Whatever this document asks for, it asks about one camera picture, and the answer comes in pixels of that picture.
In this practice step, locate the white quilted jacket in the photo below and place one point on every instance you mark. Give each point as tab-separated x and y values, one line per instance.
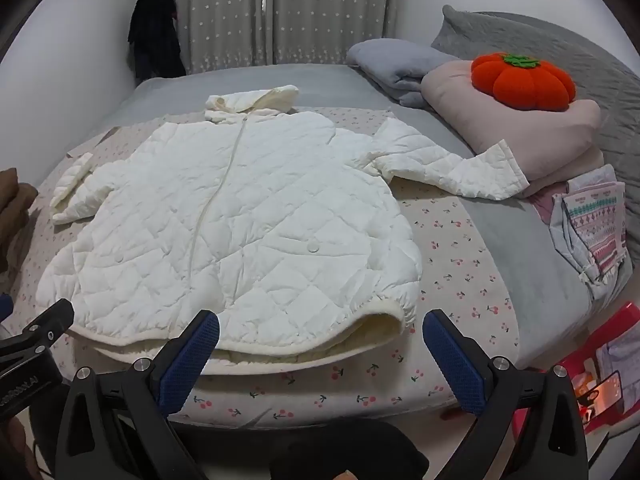
250	220

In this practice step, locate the dark hanging clothes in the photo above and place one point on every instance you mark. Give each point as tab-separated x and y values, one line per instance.
155	35

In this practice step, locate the patterned pink folded clothes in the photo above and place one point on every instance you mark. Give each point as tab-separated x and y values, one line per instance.
595	230

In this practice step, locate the cherry print blanket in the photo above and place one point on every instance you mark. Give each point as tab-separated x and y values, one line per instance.
450	265

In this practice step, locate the beige folded pillow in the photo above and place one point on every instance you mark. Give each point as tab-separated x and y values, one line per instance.
525	140

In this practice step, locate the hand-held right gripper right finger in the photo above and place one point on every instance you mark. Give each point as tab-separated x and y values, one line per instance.
456	360

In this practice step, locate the grey starred curtain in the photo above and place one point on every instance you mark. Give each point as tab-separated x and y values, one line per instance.
300	10

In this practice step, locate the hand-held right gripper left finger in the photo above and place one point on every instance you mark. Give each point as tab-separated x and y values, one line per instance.
192	360

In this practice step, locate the brown cloth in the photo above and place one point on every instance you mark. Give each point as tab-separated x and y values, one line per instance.
12	220

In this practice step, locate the grey bed sheet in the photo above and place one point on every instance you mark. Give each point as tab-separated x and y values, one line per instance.
530	260

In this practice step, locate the grey quilted bed cover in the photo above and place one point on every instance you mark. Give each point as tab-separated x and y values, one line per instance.
600	75

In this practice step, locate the orange pumpkin cushion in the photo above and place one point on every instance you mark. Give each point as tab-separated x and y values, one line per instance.
525	82

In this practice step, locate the grey pillow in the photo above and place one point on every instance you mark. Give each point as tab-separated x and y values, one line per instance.
395	67

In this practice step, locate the red box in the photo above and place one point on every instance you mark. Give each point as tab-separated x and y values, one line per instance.
582	360

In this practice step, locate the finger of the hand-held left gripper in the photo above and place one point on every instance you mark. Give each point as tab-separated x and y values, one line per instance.
50	325
5	307

